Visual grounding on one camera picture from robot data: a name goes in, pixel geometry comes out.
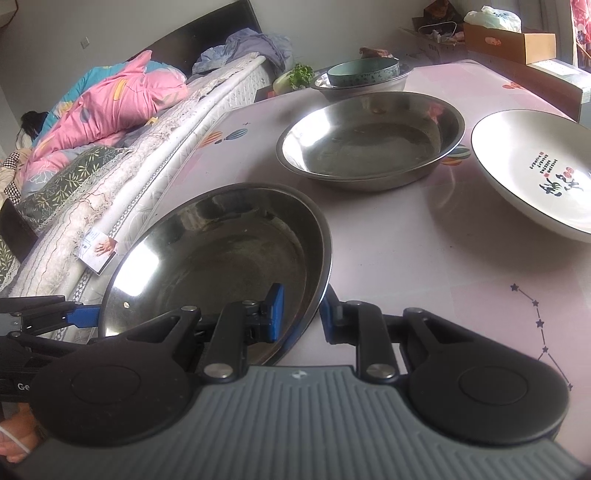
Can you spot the dark wooden headboard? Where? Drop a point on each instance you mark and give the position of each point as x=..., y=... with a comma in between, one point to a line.
x=184, y=41

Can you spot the napa cabbage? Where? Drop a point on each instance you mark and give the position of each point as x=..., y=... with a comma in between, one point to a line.
x=295, y=78

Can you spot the shallow steel plate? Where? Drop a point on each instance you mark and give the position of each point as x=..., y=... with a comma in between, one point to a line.
x=207, y=240

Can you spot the grey box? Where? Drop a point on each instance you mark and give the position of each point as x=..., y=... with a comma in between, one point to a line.
x=563, y=71

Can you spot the person's left hand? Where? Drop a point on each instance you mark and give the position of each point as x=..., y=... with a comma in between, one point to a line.
x=18, y=434

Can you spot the large deep steel plate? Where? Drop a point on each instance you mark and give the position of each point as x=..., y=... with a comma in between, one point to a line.
x=369, y=138

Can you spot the pink floral curtain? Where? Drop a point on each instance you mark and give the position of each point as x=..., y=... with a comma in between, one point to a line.
x=581, y=21

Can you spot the steel bowl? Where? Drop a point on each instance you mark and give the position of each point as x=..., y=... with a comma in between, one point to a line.
x=364, y=91

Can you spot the white mattress label card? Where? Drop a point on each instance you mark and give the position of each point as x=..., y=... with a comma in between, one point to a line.
x=99, y=251

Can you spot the open brown cardboard box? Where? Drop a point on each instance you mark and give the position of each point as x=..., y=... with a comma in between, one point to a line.
x=508, y=44

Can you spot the green patterned pillow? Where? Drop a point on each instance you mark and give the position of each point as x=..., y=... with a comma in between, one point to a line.
x=69, y=184

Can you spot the white quilted mattress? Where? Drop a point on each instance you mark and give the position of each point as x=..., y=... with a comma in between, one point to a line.
x=152, y=152

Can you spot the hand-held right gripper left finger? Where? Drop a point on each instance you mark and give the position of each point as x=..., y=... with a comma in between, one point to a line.
x=276, y=314

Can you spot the pink floral quilt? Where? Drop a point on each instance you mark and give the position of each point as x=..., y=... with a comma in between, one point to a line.
x=106, y=110

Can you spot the white ceramic plate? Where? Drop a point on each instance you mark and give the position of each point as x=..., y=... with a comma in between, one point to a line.
x=517, y=161

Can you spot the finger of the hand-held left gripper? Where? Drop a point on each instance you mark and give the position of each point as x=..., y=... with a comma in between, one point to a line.
x=46, y=340
x=83, y=314

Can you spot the red onion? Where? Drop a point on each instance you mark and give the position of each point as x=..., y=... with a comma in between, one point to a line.
x=376, y=52

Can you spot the checkered cloth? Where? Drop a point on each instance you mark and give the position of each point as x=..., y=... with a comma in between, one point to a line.
x=9, y=177

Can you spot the white plastic bag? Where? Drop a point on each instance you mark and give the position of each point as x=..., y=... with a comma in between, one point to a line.
x=491, y=18

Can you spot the brown wooden cabinet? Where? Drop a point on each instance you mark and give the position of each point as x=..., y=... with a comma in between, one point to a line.
x=531, y=83

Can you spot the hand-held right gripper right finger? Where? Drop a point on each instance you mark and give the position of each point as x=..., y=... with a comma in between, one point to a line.
x=327, y=318

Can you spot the pink patterned tablecloth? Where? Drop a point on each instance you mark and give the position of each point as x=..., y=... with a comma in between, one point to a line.
x=392, y=258

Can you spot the teal ceramic bowl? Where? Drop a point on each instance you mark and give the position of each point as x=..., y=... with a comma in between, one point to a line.
x=360, y=70

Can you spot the blue-grey crumpled clothes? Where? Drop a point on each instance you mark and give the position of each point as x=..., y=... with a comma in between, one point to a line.
x=249, y=48

